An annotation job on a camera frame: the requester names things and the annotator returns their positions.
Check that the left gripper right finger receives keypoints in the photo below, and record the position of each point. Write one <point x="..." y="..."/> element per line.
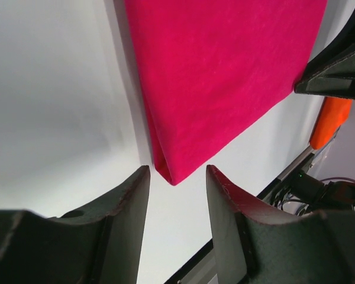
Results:
<point x="255" y="242"/>

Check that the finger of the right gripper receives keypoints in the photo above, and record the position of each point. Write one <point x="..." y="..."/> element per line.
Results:
<point x="332" y="72"/>

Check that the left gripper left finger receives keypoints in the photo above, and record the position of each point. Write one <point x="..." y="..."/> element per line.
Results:
<point x="99" y="242"/>

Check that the pink t-shirt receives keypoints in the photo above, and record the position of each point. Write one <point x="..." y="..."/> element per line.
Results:
<point x="209" y="69"/>

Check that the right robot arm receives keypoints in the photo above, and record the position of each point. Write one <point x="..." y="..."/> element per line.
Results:
<point x="313" y="194"/>

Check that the folded orange t-shirt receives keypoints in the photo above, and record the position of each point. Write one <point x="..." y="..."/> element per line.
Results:
<point x="333" y="114"/>

